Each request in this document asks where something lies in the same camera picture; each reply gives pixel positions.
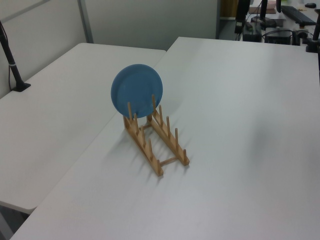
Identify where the blue round plate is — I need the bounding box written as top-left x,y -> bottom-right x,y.
110,63 -> 165,118

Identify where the black pole with table clamp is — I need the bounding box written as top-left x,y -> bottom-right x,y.
305,18 -> 320,54

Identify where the black camera pole with clamp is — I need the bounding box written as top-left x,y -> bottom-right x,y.
0,19 -> 32,94

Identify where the black keyboard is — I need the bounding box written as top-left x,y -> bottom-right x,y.
280,5 -> 317,26

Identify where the black monitor stand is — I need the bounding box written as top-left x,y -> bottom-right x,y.
234,0 -> 252,34

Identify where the black computer box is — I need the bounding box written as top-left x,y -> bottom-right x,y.
264,29 -> 294,45

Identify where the wooden plate rack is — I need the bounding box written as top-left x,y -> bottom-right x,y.
123,94 -> 191,178

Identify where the pink flat box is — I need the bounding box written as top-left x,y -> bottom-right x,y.
249,0 -> 277,14

